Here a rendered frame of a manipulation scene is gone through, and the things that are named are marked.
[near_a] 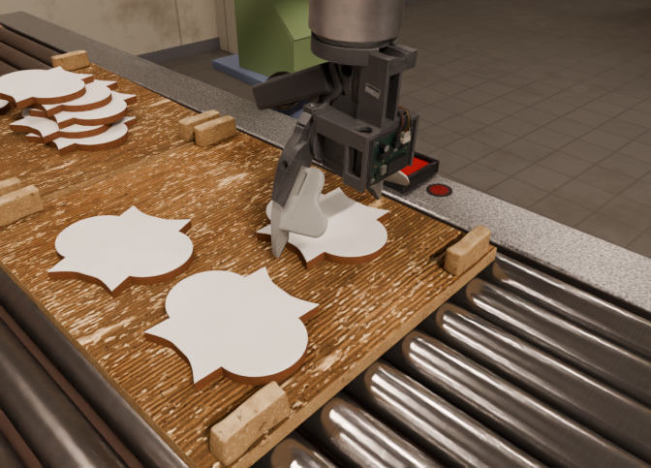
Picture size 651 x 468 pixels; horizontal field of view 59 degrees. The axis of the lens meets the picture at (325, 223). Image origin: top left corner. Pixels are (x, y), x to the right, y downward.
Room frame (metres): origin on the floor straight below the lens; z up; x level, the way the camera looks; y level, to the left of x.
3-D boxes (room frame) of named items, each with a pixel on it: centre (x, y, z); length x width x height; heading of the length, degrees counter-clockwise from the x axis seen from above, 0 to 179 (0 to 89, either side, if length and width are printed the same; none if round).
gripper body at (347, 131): (0.47, -0.03, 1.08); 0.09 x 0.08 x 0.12; 46
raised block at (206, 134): (0.71, 0.15, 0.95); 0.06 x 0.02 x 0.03; 136
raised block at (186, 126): (0.73, 0.17, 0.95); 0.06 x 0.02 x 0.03; 135
